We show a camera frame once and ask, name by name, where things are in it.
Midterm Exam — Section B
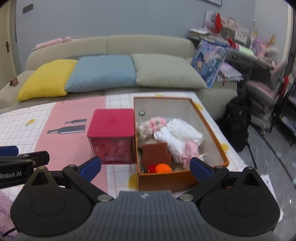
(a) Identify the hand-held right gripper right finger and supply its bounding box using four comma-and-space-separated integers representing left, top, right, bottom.
179, 157, 266, 202

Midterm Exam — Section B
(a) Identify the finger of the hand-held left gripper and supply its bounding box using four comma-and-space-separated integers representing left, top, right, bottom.
0, 151, 50, 167
0, 146, 19, 157

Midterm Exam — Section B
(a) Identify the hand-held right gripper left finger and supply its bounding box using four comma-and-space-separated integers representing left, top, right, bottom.
24, 156, 115, 202

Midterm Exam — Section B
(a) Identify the pink cloth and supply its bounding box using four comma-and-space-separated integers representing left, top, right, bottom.
183, 141, 200, 169

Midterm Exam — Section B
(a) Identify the orange crochet toy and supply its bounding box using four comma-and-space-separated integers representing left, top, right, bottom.
155, 163, 173, 174

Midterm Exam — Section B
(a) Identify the orange cardboard box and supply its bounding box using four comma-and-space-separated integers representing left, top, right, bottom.
133, 97, 230, 192

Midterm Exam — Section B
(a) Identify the white cloth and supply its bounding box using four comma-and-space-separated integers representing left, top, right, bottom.
154, 118, 204, 163

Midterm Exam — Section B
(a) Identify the brown vase-shaped foam piece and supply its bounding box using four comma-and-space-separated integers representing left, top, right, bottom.
141, 142, 172, 171

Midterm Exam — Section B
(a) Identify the pink and white knitted piece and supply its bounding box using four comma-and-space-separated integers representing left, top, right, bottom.
136, 117, 168, 142

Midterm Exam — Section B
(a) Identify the checked fruit-print tablecloth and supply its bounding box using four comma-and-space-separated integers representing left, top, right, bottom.
0, 90, 285, 223

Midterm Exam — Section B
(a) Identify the purple fluffy rug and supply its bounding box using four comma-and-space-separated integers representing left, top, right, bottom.
0, 190, 13, 234

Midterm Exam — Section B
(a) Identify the red-lidded clear storage box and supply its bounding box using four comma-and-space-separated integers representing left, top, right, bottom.
87, 109, 136, 164

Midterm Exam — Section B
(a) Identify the pink table mat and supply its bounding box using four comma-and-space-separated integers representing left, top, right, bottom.
35, 95, 109, 195

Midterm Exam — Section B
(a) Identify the black backpack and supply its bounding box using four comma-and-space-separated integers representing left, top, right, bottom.
220, 93, 252, 152

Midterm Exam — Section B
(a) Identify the yellow pillow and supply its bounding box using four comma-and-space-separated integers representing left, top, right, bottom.
16, 59, 78, 102

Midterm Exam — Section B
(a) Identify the light blue pillow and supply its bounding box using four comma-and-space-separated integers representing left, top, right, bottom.
64, 54, 137, 93

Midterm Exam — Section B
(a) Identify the pink desk chair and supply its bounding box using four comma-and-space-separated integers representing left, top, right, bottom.
245, 60, 289, 135

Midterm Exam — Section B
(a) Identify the stack of folders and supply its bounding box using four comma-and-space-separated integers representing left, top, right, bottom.
217, 62, 243, 82

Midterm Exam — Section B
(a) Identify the grey-green pillow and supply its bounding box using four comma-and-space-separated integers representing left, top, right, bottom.
131, 54, 208, 90

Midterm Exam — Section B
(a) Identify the black metal rack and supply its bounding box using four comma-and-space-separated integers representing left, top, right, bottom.
272, 72, 296, 144

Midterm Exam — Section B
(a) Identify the printed figure pillow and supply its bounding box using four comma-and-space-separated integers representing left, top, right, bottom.
190, 39, 228, 90

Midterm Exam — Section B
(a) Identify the long pink plush toy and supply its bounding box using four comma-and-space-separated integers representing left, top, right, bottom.
32, 36, 72, 52

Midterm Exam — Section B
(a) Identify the cluttered desk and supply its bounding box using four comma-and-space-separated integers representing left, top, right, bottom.
187, 10, 285, 93

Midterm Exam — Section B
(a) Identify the stack of papers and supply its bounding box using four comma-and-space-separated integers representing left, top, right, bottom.
188, 28, 215, 40

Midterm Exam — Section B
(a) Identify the beige sofa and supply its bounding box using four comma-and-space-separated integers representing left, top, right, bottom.
0, 35, 238, 121

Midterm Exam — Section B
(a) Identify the purple bag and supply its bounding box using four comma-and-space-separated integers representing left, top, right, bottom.
251, 38, 278, 57

